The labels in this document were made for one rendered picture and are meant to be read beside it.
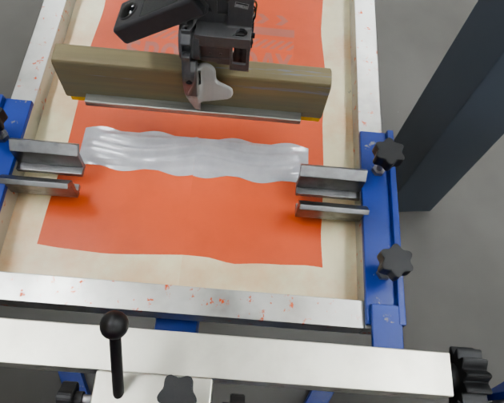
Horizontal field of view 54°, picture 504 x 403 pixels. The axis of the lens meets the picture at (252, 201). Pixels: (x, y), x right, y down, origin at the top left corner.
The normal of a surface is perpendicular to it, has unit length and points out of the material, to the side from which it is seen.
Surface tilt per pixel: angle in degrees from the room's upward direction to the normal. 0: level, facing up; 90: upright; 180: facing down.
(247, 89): 90
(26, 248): 0
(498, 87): 90
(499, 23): 90
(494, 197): 0
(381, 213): 0
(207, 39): 90
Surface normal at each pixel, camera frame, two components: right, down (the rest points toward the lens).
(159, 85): -0.07, 0.90
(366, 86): 0.07, -0.43
